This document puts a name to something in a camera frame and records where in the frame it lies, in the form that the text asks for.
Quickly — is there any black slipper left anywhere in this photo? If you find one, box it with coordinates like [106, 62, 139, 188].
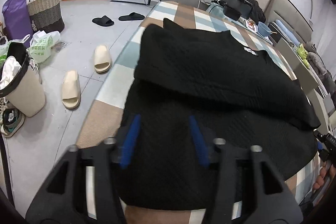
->
[92, 15, 114, 27]

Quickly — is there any green white plastic bag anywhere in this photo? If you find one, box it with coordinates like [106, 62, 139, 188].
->
[28, 31, 60, 63]

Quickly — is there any purple bag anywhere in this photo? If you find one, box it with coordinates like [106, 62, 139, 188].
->
[2, 0, 33, 39]

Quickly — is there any beige bedside table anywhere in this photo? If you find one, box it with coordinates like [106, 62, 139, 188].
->
[276, 38, 327, 98]

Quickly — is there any woven laundry basket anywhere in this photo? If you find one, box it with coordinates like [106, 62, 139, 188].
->
[27, 0, 65, 33]

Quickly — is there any beige trash bin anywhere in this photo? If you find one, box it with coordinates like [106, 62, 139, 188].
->
[1, 42, 46, 117]

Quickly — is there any checkered bed cover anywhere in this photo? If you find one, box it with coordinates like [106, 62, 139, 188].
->
[76, 0, 326, 224]

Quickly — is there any beige slipper near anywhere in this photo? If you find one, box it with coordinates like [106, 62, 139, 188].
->
[62, 70, 81, 109]

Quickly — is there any black slipper right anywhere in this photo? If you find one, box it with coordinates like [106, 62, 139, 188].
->
[118, 12, 145, 22]

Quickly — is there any beige slipper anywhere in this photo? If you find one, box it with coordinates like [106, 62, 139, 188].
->
[94, 45, 112, 73]
[62, 70, 81, 109]

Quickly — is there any sneaker on floor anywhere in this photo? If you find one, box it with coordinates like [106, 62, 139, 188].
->
[1, 108, 25, 138]

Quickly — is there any black slipper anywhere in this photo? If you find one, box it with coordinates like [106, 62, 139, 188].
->
[118, 12, 145, 22]
[92, 15, 114, 27]

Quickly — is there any person's right hand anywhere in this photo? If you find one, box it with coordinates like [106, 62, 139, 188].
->
[313, 162, 335, 190]

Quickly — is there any black box on bed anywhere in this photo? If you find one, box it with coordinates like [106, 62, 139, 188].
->
[224, 0, 253, 21]

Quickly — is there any black knit shirt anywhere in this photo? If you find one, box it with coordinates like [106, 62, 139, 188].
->
[117, 19, 320, 210]

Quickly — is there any blue bowl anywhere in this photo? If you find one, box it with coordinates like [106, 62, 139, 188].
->
[257, 22, 272, 37]

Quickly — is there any beige slipper far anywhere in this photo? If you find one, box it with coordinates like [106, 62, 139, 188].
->
[94, 45, 112, 73]

